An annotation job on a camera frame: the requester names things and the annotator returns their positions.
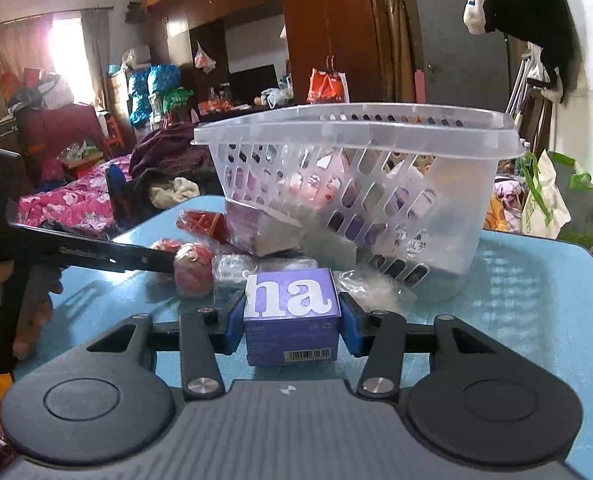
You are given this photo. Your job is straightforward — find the black television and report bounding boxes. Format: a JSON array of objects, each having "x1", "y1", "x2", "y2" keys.
[{"x1": 228, "y1": 63, "x2": 280, "y2": 102}]

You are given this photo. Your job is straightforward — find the brown wooden wardrobe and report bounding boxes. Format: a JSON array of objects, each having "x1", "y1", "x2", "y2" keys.
[{"x1": 143, "y1": 0, "x2": 386, "y2": 127}]

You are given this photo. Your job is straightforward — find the white black hanging jacket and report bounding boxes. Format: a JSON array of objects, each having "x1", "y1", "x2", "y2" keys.
[{"x1": 463, "y1": 0, "x2": 578, "y2": 106}]

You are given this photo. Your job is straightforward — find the pink white hanging bag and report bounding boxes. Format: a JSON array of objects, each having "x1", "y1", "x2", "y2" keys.
[{"x1": 193, "y1": 42, "x2": 218, "y2": 75}]

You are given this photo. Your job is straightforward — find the red ball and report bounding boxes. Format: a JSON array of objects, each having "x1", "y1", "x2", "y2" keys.
[{"x1": 173, "y1": 241, "x2": 216, "y2": 295}]

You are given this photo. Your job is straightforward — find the yellow cloth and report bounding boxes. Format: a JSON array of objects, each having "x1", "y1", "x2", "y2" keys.
[{"x1": 483, "y1": 177, "x2": 525, "y2": 234}]

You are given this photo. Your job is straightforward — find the white plastic basket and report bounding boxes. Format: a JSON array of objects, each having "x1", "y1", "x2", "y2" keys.
[{"x1": 192, "y1": 102, "x2": 528, "y2": 304}]

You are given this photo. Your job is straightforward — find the dark maroon clothes pile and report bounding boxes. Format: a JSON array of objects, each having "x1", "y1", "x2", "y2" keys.
[{"x1": 128, "y1": 121, "x2": 226, "y2": 211}]

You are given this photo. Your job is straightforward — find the green white tote bag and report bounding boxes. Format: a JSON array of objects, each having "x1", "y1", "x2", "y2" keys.
[{"x1": 520, "y1": 150, "x2": 593, "y2": 249}]

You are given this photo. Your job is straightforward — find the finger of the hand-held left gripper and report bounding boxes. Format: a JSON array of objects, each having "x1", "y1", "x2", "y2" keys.
[{"x1": 0, "y1": 221, "x2": 178, "y2": 275}]

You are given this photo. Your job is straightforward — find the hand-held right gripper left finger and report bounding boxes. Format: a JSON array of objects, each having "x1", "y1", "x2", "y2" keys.
[{"x1": 84, "y1": 290, "x2": 248, "y2": 402}]

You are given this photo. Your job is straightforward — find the pink curtain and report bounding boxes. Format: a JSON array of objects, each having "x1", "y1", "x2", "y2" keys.
[{"x1": 0, "y1": 13, "x2": 56, "y2": 82}]

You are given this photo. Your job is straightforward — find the green printed bag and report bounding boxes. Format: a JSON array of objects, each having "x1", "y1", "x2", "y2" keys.
[{"x1": 162, "y1": 88, "x2": 196, "y2": 114}]

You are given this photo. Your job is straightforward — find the clear plastic package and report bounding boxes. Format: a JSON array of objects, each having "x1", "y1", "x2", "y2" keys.
[{"x1": 213, "y1": 252, "x2": 320, "y2": 287}]

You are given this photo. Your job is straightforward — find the red packet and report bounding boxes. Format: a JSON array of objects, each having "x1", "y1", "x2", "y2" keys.
[{"x1": 177, "y1": 208, "x2": 234, "y2": 247}]

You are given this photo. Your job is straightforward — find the white crumpled cloth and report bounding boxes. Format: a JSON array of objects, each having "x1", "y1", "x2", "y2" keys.
[{"x1": 150, "y1": 176, "x2": 200, "y2": 209}]

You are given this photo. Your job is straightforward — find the crumpled clear plastic wrap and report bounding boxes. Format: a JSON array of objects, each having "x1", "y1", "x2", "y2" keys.
[{"x1": 333, "y1": 267, "x2": 420, "y2": 312}]

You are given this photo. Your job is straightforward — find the small purple lettered box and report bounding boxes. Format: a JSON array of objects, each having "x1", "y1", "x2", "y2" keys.
[{"x1": 243, "y1": 267, "x2": 342, "y2": 367}]

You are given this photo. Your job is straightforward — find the grey curtain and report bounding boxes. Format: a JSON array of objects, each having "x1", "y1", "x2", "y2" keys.
[{"x1": 80, "y1": 7, "x2": 113, "y2": 112}]

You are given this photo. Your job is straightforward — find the grey door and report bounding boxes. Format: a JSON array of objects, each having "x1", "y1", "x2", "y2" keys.
[{"x1": 409, "y1": 0, "x2": 515, "y2": 112}]

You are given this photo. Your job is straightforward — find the pink floral blanket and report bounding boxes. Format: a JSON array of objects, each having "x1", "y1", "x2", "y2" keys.
[{"x1": 16, "y1": 154, "x2": 133, "y2": 241}]

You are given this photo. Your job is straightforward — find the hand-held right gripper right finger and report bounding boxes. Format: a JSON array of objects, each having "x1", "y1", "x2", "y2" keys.
[{"x1": 337, "y1": 291, "x2": 503, "y2": 397}]

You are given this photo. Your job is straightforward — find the person's left hand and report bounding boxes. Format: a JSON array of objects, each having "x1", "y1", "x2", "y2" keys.
[{"x1": 12, "y1": 266, "x2": 64, "y2": 361}]

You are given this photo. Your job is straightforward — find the wooden planks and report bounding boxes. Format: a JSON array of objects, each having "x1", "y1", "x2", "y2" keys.
[{"x1": 367, "y1": 0, "x2": 418, "y2": 104}]

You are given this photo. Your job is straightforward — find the small red wrapped item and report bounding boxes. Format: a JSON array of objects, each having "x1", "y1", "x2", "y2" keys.
[{"x1": 150, "y1": 238, "x2": 184, "y2": 257}]

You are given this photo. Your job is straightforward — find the orange plastic bag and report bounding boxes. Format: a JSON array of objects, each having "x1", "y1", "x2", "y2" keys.
[{"x1": 307, "y1": 67, "x2": 350, "y2": 105}]

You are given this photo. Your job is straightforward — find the pink patterned box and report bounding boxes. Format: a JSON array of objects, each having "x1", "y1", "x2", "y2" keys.
[{"x1": 285, "y1": 154, "x2": 348, "y2": 212}]

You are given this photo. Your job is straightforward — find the blue patterned bags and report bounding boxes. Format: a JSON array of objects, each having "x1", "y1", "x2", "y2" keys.
[{"x1": 127, "y1": 63, "x2": 183, "y2": 129}]

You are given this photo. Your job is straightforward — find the metal poles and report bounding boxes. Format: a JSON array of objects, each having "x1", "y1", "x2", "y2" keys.
[{"x1": 505, "y1": 42, "x2": 543, "y2": 117}]

